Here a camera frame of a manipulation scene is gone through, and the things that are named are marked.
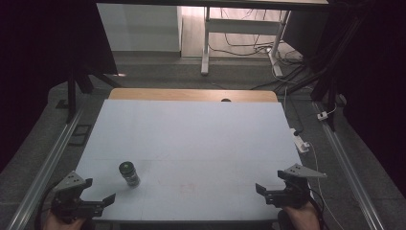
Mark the person's left hand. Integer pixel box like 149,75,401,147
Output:
42,209,88,230

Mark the white cabinet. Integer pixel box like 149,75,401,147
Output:
96,3,184,53

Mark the white table cover sheet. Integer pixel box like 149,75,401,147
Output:
75,99,303,222

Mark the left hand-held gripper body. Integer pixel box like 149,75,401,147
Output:
51,171,105,222

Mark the tangle of dark floor cables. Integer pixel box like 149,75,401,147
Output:
209,8,307,91

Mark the black stand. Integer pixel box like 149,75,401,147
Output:
64,61,124,125
276,12,372,132

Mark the dark curtain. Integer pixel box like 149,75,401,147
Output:
0,0,119,173
328,0,406,199

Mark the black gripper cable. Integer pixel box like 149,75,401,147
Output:
305,186,327,230
34,187,62,230

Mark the white power strip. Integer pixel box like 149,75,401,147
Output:
289,127,311,154

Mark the aluminium floor rail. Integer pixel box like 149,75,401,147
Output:
311,101,386,230
6,107,84,230

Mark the person's right hand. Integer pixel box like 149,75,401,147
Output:
282,200,320,230

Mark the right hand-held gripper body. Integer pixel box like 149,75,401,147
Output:
264,163,328,211

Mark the black floor plate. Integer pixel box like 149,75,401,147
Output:
67,124,93,148

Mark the white desk frame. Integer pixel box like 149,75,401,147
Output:
200,6,292,78

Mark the white cable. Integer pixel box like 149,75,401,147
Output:
306,141,347,230

